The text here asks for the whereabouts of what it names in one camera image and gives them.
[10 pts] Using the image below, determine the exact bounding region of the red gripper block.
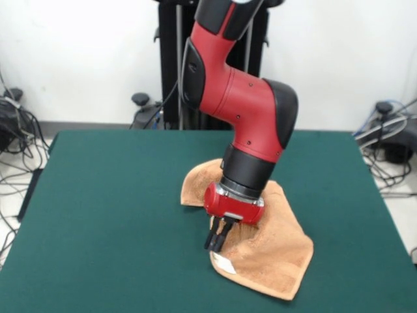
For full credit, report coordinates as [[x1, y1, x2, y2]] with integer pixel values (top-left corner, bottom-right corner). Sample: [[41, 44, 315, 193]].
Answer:
[[202, 181, 266, 252]]

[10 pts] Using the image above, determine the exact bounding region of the tan terry towel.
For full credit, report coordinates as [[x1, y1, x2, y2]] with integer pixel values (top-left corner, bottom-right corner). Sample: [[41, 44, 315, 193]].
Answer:
[[180, 158, 315, 301]]

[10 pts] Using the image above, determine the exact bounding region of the dark green table cloth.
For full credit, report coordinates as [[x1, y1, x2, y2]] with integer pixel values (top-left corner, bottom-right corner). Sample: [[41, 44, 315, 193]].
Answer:
[[0, 129, 417, 313]]

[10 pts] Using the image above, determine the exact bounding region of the black pedestal leg with knob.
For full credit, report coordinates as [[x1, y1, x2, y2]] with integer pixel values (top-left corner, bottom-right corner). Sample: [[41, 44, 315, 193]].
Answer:
[[130, 93, 165, 130]]

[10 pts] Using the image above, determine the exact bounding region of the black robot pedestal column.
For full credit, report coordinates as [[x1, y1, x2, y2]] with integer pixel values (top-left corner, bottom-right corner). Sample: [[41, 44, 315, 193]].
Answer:
[[152, 0, 272, 131]]

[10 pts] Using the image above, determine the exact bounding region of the black pedestal foot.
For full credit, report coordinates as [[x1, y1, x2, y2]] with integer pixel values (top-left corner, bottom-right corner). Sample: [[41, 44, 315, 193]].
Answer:
[[354, 100, 417, 164], [0, 87, 24, 151]]

